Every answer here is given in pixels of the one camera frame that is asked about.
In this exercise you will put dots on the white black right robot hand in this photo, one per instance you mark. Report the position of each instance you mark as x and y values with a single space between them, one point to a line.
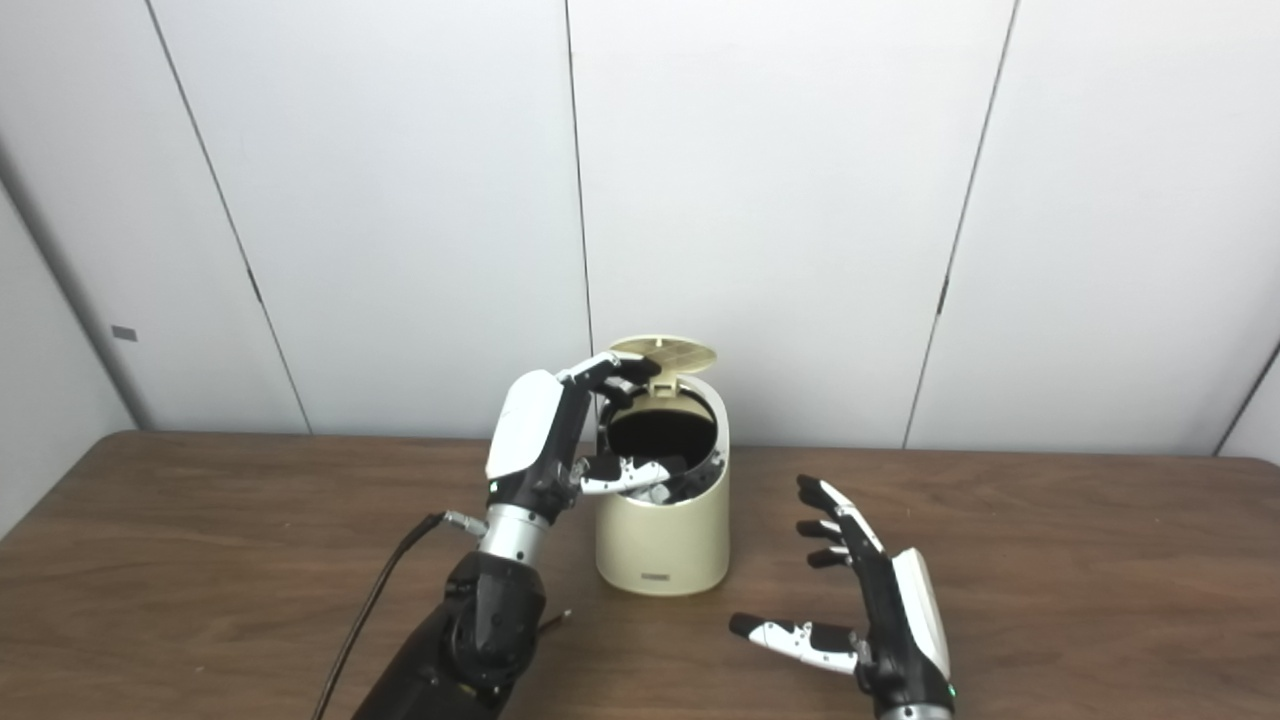
895 610

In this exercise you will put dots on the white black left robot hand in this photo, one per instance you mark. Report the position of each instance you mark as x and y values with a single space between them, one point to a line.
530 430

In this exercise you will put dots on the cream round bin lid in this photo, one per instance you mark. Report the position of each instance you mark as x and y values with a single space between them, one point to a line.
668 352

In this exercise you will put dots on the cream-colored round bin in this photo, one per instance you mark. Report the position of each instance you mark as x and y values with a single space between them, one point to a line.
662 540

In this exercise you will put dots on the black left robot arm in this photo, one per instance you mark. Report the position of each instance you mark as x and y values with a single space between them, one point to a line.
480 620

